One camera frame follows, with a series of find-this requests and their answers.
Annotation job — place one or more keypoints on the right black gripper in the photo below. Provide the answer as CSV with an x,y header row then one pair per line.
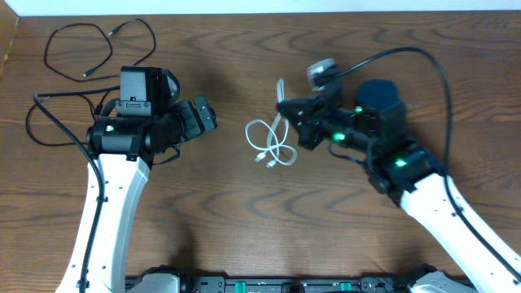
x,y
309,133

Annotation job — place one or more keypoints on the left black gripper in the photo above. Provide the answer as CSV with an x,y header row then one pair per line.
x,y
196,125

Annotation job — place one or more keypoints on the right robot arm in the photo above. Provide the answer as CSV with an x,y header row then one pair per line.
x,y
399,166

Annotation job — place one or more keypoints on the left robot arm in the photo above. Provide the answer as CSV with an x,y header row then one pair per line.
x,y
123,182

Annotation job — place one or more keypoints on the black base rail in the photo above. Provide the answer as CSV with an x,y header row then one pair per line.
x,y
425,278

